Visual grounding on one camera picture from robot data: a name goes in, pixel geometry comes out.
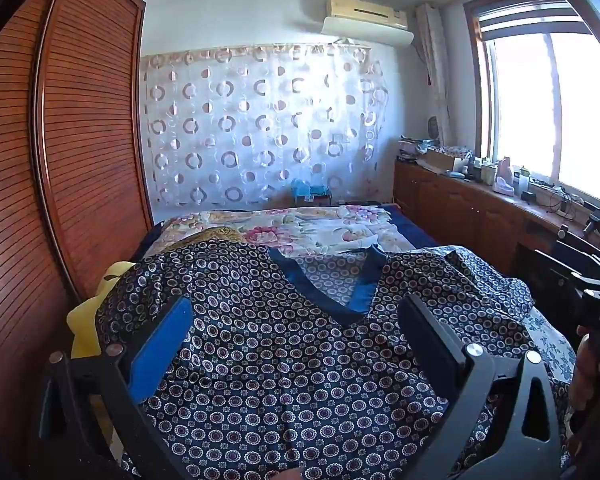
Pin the blue plastic bag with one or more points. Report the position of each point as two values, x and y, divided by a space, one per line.
305 190

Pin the person's right hand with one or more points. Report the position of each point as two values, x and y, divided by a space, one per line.
587 385

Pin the navy bed sheet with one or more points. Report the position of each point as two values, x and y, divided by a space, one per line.
410 232

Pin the wooden cabinet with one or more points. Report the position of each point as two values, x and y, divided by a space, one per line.
455 210

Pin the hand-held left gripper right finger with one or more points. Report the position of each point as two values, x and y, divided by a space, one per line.
430 347

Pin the white tied curtain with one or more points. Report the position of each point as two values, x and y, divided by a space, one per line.
432 60

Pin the gold patterned cloth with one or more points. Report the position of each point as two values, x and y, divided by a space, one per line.
215 235

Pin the black mini tripod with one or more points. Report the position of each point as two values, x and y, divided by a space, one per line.
596 220

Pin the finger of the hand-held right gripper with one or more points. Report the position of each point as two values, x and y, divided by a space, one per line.
597 277

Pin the round grey fan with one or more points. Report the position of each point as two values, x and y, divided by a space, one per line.
433 127

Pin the white circle-patterned curtain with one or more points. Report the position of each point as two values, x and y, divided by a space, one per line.
255 125

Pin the cardboard box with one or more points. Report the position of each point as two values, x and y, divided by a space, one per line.
440 160

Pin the pink bottle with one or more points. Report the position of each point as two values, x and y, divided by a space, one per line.
504 177

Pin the navy medallion-print shirt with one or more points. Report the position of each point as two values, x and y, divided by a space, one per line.
280 360

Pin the floral quilt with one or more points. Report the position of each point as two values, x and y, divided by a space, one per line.
320 230

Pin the wall air conditioner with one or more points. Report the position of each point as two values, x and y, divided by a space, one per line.
365 9

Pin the white air deflector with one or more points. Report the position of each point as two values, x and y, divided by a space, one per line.
370 35

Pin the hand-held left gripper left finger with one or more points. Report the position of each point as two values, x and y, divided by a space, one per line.
160 350

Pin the wooden slatted wardrobe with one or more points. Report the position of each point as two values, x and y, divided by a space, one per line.
80 160

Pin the bright window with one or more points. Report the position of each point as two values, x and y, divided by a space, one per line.
580 110

